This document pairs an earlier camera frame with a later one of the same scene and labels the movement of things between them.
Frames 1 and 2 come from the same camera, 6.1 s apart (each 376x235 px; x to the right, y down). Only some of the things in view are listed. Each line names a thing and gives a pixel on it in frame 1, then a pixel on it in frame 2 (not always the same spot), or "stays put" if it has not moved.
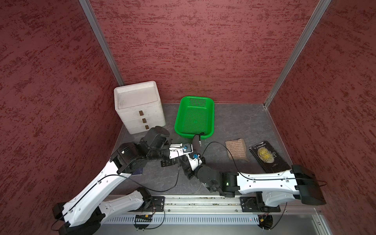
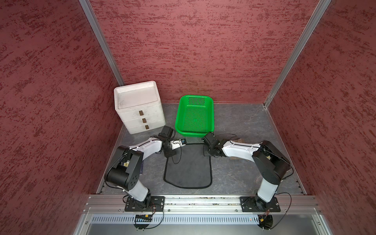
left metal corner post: (103, 39) stays put
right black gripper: (187, 168) -> (206, 153)
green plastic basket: (195, 116) stays put
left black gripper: (168, 161) -> (169, 153)
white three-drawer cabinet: (139, 106) stays put
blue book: (138, 172) stays put
